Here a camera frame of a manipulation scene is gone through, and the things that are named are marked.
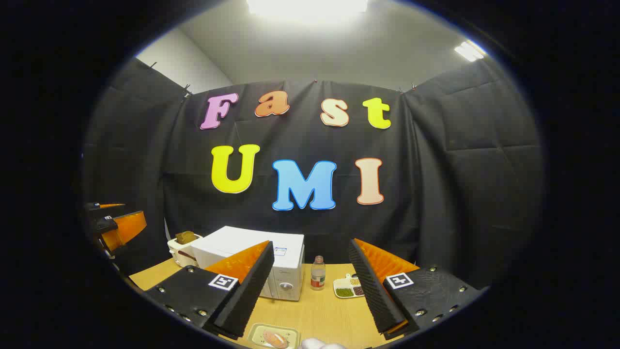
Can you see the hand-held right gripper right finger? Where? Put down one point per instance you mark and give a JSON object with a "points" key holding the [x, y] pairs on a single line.
{"points": [[373, 291]]}

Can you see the small ceiling light panel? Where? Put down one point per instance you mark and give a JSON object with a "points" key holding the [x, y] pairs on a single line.
{"points": [[469, 51]]}

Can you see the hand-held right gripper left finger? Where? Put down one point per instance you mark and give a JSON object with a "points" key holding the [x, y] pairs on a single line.
{"points": [[252, 291]]}

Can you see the white microwave oven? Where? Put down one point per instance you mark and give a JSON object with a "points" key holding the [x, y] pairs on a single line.
{"points": [[232, 242]]}

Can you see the black backdrop cloth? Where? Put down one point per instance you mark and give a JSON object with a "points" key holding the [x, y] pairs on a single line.
{"points": [[436, 194]]}

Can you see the clear bottle with red label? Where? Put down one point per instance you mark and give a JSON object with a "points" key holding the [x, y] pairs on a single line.
{"points": [[317, 276]]}

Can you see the large ceiling light panel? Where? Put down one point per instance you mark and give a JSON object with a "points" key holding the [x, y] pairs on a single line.
{"points": [[307, 7]]}

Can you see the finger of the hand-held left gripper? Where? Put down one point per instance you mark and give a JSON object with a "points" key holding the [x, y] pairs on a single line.
{"points": [[104, 208], [126, 230]]}

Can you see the pale green speckled tray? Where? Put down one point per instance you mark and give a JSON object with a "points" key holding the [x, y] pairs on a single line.
{"points": [[256, 334]]}

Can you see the white divided dish of beans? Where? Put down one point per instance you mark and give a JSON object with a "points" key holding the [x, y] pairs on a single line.
{"points": [[345, 292]]}

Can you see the white toaster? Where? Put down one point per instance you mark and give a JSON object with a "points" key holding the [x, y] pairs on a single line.
{"points": [[180, 253]]}

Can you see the round pink bun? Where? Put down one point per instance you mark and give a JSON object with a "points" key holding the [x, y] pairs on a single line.
{"points": [[276, 339]]}

